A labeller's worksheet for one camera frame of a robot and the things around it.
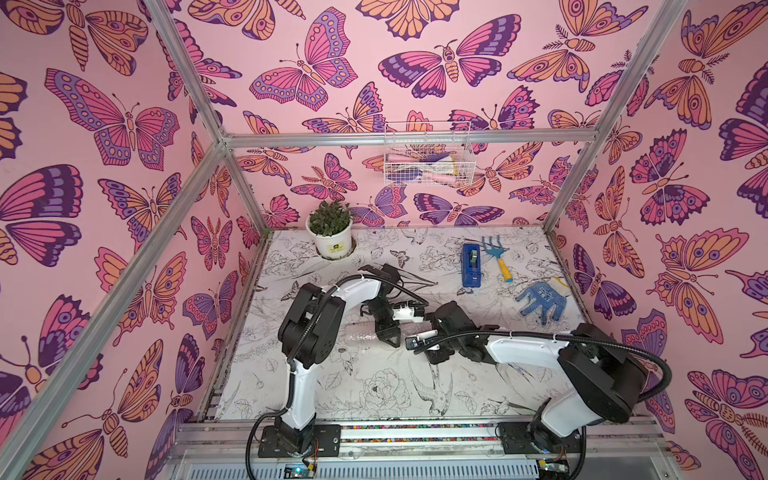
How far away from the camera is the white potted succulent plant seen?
→ 1016 mm

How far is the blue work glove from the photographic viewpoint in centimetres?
98

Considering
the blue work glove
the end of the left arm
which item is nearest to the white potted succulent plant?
the end of the left arm

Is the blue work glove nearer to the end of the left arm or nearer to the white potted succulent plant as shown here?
the end of the left arm

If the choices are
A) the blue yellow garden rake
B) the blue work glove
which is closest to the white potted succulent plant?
the blue yellow garden rake

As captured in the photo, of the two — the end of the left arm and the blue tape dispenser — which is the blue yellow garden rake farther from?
the end of the left arm

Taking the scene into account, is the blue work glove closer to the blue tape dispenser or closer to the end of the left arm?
the blue tape dispenser

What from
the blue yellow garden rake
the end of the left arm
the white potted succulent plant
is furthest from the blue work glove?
the white potted succulent plant

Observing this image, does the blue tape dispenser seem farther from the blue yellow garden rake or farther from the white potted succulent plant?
the white potted succulent plant

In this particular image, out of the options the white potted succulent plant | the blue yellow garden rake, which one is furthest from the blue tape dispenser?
the white potted succulent plant

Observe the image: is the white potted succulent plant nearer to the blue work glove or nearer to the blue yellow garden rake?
the blue yellow garden rake

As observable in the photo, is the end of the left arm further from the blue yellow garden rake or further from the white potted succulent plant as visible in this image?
the blue yellow garden rake

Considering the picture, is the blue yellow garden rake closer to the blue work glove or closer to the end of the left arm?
the blue work glove

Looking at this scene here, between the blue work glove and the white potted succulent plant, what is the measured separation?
64 centimetres

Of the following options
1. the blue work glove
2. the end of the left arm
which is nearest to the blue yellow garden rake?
the blue work glove
